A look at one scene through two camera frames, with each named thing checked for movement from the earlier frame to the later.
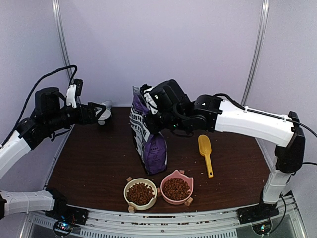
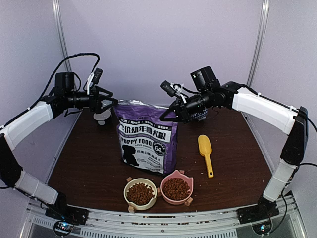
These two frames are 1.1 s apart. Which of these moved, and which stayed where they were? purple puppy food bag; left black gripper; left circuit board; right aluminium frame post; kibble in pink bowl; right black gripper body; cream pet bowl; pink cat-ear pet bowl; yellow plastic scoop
Moved: left black gripper; right black gripper body; purple puppy food bag
Stayed: right aluminium frame post; kibble in pink bowl; cream pet bowl; yellow plastic scoop; pink cat-ear pet bowl; left circuit board
